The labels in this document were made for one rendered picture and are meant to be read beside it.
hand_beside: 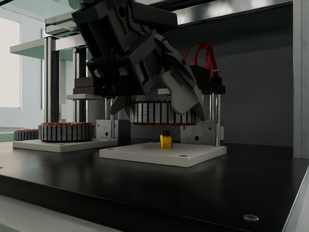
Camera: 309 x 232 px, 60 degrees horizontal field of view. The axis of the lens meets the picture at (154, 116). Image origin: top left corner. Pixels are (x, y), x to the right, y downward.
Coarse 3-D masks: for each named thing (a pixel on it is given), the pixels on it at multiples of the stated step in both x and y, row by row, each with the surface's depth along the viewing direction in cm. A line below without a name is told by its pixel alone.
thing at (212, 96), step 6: (192, 66) 46; (198, 66) 46; (192, 72) 46; (198, 72) 46; (204, 72) 48; (198, 78) 45; (204, 78) 48; (162, 84) 49; (198, 84) 45; (204, 84) 47; (210, 84) 50; (216, 84) 52; (162, 90) 46; (168, 90) 45; (204, 90) 49; (210, 90) 50; (216, 90) 52; (222, 90) 55; (210, 96) 54; (210, 102) 54; (210, 108) 54; (210, 114) 54
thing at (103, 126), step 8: (96, 120) 68; (104, 120) 67; (120, 120) 65; (128, 120) 68; (96, 128) 68; (104, 128) 67; (120, 128) 65; (128, 128) 68; (96, 136) 68; (104, 136) 67; (120, 136) 65; (128, 136) 68
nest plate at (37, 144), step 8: (16, 144) 53; (24, 144) 52; (32, 144) 50; (40, 144) 49; (48, 144) 49; (56, 144) 49; (64, 144) 49; (72, 144) 49; (80, 144) 50; (88, 144) 51; (96, 144) 53; (104, 144) 55; (112, 144) 57
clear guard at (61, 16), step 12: (0, 0) 43; (12, 0) 40; (24, 0) 53; (36, 0) 53; (48, 0) 53; (60, 0) 53; (72, 0) 53; (24, 12) 59; (36, 12) 59; (48, 12) 59; (60, 12) 59; (72, 12) 59; (60, 24) 66; (72, 24) 66
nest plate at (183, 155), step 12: (144, 144) 49; (156, 144) 49; (180, 144) 49; (192, 144) 49; (108, 156) 40; (120, 156) 39; (132, 156) 37; (144, 156) 36; (156, 156) 35; (168, 156) 34; (180, 156) 34; (192, 156) 34; (204, 156) 37; (216, 156) 41
